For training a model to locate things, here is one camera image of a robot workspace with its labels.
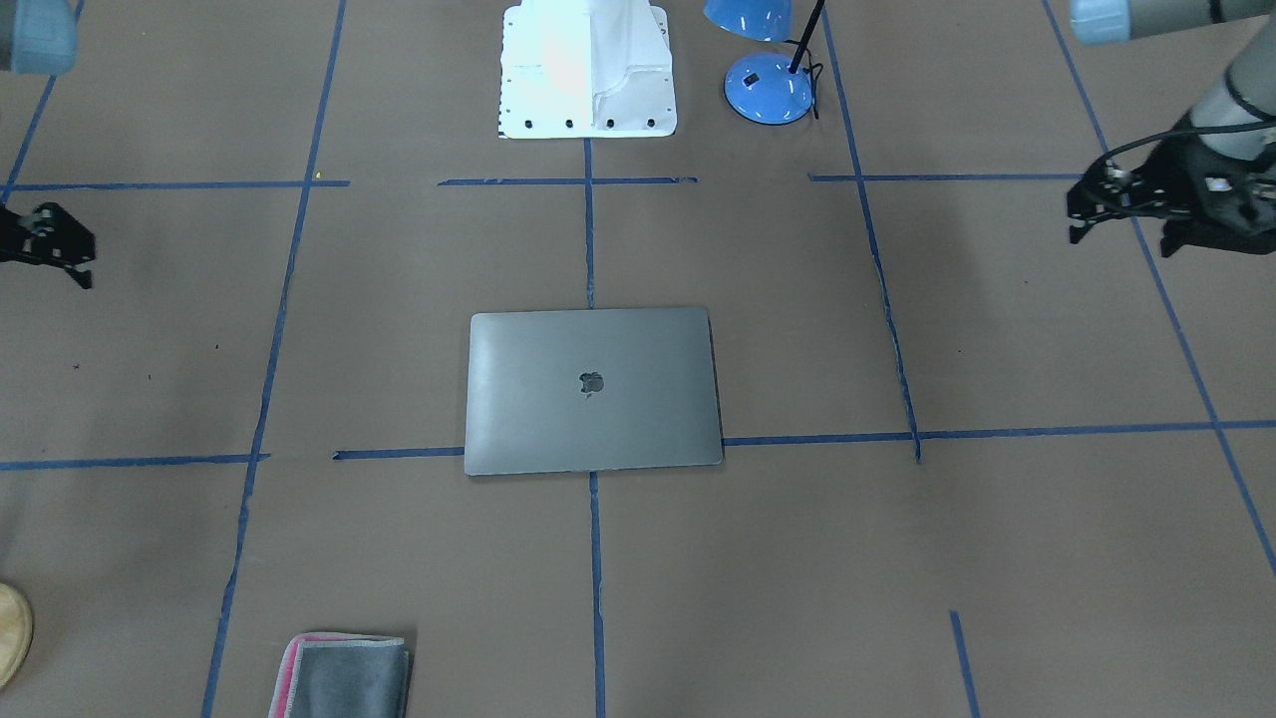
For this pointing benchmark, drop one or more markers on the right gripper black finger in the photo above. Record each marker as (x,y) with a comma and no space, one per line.
(48,235)

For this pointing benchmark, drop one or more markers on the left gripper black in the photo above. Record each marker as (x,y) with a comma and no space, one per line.
(1174,183)

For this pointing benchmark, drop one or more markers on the grey laptop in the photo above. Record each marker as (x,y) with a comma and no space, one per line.
(578,391)

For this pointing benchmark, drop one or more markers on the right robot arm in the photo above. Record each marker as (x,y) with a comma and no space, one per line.
(40,38)

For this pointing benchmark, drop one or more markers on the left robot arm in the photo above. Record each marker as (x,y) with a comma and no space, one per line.
(1223,49)

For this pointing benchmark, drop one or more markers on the wooden mug tree stand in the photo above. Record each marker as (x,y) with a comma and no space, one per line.
(17,631)

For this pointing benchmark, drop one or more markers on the grey and pink folded cloth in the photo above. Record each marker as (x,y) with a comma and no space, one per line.
(335,674)

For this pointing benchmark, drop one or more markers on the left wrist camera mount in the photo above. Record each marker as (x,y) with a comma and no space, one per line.
(1228,212)

